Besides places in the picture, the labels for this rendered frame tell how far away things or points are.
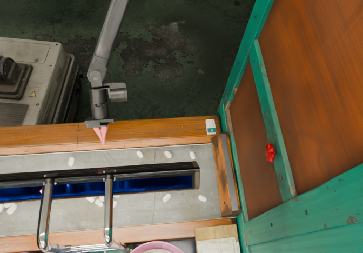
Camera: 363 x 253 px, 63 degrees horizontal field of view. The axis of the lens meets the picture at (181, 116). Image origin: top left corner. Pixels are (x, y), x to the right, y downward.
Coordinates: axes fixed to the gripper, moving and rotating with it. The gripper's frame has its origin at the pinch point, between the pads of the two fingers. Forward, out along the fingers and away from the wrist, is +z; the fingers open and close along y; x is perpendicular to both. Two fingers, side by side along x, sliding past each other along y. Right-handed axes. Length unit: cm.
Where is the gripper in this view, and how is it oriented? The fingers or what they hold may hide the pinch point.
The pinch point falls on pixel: (103, 141)
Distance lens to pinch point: 111.7
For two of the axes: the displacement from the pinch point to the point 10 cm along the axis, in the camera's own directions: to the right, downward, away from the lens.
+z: 0.5, 9.7, 2.4
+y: 10.0, -0.6, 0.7
